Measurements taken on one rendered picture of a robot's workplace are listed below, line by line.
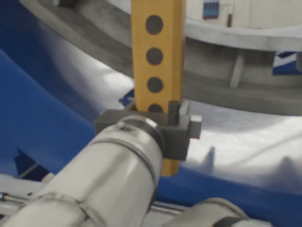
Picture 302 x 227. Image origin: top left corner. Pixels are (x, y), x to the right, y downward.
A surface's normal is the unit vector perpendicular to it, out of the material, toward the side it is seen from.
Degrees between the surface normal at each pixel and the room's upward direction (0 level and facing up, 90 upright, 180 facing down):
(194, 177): 90
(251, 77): 90
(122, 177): 40
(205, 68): 90
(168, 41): 90
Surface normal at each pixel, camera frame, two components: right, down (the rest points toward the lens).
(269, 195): -0.26, 0.36
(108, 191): 0.55, -0.71
